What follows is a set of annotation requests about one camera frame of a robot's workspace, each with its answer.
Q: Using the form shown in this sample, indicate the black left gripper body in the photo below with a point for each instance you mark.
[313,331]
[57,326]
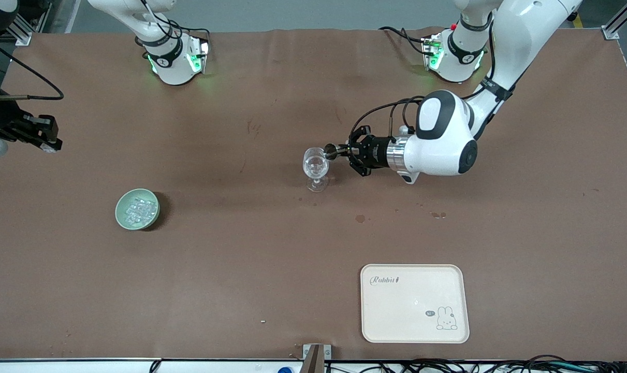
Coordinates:
[377,151]

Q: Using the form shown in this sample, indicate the single clear ice cube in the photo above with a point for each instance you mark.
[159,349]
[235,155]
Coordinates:
[52,147]

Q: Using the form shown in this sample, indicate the steel double jigger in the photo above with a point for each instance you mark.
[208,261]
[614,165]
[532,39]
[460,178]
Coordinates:
[331,151]

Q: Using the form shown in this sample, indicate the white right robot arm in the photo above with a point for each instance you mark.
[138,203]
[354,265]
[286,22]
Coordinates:
[176,72]

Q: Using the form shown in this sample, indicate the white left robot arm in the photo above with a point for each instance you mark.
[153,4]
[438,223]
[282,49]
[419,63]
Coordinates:
[525,31]

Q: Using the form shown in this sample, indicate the clear wine glass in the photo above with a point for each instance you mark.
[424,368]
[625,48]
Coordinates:
[316,168]

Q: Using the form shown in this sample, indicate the clear ice cube heap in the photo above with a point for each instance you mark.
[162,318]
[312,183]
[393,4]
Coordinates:
[137,210]

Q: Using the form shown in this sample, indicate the pale green ceramic bowl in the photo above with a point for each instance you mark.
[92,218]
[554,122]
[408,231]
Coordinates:
[120,215]

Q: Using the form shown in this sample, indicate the brown table cover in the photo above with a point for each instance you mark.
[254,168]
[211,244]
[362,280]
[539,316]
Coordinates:
[241,259]

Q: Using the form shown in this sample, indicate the cream rabbit print tray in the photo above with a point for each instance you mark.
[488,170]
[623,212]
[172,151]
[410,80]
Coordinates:
[406,311]

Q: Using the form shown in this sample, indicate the aluminium frame profile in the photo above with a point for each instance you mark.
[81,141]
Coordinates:
[23,36]
[609,32]

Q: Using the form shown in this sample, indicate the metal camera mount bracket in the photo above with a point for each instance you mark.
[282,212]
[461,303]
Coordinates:
[313,362]

